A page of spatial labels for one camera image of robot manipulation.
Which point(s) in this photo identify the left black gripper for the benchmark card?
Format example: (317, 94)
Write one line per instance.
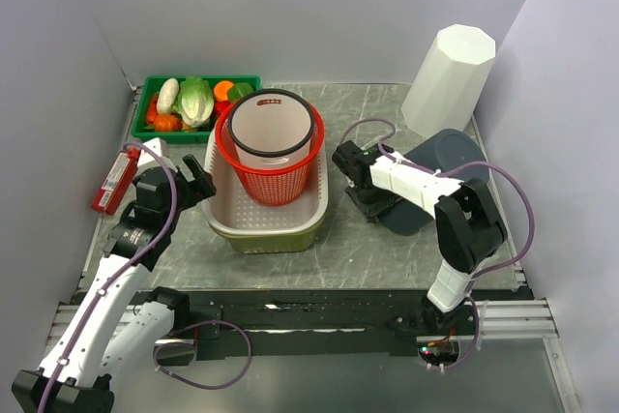
(197, 189)

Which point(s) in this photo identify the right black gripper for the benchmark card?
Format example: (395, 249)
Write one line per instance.
(371, 211)

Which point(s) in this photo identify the white perforated rectangular basket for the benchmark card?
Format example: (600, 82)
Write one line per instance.
(232, 211)

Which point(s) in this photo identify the red mesh basket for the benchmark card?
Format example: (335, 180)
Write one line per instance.
(271, 187)

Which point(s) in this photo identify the olive green rectangular basket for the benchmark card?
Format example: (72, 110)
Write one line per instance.
(292, 241)

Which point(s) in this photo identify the white round bucket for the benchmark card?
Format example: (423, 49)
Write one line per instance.
(271, 129)

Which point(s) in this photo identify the dark grey round bucket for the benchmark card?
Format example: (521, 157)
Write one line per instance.
(437, 167)

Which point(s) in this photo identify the large white faceted container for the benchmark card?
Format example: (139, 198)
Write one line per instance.
(449, 83)

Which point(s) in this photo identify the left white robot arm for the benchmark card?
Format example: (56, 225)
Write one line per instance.
(82, 370)

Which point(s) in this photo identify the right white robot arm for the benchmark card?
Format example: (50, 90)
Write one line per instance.
(468, 225)

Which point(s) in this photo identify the orange toy pumpkin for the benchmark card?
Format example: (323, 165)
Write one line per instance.
(167, 123)

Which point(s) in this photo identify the red toy tomato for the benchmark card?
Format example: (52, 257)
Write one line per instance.
(220, 107)

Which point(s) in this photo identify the green plastic tray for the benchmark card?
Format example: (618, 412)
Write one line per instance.
(153, 84)

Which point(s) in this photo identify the toy napa cabbage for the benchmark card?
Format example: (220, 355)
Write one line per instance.
(195, 101)

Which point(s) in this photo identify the red toy chili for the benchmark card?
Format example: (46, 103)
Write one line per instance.
(152, 111)

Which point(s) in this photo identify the red rectangular box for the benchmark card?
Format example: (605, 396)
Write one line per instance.
(116, 182)

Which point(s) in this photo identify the white toy radish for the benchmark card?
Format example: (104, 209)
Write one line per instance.
(167, 96)

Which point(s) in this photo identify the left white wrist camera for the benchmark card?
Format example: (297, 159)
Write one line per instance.
(155, 152)

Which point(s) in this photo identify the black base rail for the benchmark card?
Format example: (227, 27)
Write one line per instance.
(216, 324)

